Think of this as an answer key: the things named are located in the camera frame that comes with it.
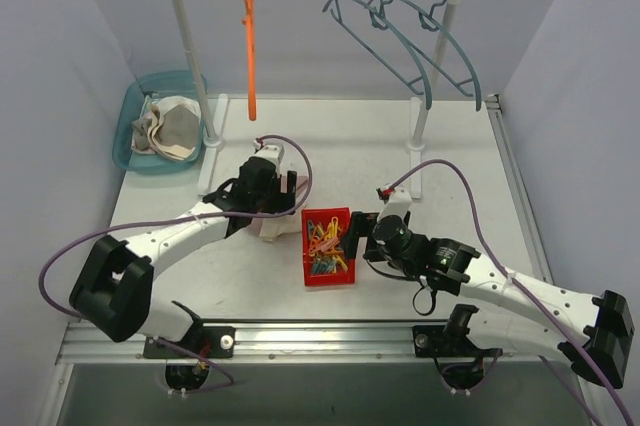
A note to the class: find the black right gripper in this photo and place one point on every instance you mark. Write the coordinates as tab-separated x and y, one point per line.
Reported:
358	234

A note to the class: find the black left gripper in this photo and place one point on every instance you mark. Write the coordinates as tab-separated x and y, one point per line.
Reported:
288	189

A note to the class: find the pink beige underwear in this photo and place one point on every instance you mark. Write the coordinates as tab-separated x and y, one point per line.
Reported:
269	230

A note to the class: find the orange plastic hanger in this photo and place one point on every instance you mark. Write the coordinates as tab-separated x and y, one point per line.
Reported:
248	22

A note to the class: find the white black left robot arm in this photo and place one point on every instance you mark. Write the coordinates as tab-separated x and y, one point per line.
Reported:
114	290

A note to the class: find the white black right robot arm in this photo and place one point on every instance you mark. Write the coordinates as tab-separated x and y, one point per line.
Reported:
502	308

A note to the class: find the teal hanger inner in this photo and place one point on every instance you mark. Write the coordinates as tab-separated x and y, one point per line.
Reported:
367	23

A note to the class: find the pile of colourful clothespins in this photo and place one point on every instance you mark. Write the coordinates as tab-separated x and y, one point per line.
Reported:
323	247

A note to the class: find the red plastic bin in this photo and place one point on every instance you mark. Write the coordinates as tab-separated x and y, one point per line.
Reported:
323	214

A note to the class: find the white metal clothes rack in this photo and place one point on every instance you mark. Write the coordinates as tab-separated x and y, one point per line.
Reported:
301	51

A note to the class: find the folded cloths in basket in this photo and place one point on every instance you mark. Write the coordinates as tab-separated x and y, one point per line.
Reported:
169	127

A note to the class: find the teal plastic basket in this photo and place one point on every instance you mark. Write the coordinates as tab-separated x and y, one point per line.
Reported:
157	86

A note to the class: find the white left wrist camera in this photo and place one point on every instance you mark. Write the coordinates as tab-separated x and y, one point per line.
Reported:
274	153

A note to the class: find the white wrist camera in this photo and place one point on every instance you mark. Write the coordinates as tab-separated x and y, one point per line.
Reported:
397	202
274	153

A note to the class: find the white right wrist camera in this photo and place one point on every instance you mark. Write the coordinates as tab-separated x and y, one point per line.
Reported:
397	202

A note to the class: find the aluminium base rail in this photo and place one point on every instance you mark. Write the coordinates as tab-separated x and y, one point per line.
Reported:
322	342

